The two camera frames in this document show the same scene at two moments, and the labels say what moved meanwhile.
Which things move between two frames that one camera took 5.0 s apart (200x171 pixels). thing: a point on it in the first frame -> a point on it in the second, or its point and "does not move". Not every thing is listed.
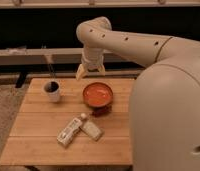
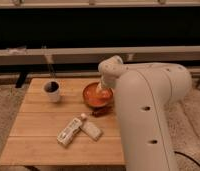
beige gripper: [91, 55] -> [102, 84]
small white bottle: [93, 131] does not move
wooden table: [34, 137] does not move
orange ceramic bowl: [98, 95] does not move
